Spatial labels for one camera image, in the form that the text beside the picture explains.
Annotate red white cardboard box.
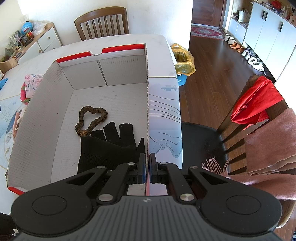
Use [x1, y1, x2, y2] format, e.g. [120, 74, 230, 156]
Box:
[6, 44, 148, 195]

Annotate blue illustrated table mat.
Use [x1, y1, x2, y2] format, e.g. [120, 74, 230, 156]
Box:
[147, 77, 183, 169]

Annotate black knit glove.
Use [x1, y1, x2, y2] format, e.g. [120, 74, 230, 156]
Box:
[77, 122, 146, 173]

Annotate wooden chair near right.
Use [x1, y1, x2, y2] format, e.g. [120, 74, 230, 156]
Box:
[182, 75, 295, 227]

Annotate yellow bag trash bin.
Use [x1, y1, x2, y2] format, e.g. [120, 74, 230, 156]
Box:
[171, 43, 196, 86]

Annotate pink fringed scarf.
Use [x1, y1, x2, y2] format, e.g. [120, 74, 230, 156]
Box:
[202, 108, 295, 200]

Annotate red cloth on chair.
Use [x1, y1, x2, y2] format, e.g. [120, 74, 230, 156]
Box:
[230, 76, 284, 126]

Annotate pink dragon fruit plush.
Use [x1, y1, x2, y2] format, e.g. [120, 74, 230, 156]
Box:
[20, 83, 30, 105]

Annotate white patterned small bag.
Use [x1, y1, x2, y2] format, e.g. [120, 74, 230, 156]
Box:
[24, 74, 44, 98]

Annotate red patterned rug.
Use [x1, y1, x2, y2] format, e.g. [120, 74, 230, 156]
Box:
[191, 25, 224, 40]

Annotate wooden sideboard white drawers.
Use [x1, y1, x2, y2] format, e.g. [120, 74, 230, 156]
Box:
[1, 23, 62, 74]

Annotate brown wooden chair far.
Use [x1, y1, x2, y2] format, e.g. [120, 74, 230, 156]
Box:
[74, 6, 130, 41]

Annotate blue globe toy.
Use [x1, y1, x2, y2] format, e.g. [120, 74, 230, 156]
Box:
[21, 21, 33, 36]

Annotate white tall cabinet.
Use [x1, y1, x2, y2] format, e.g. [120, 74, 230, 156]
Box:
[228, 2, 295, 80]

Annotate white handbag on shelf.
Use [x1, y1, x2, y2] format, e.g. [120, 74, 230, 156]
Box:
[238, 8, 250, 23]

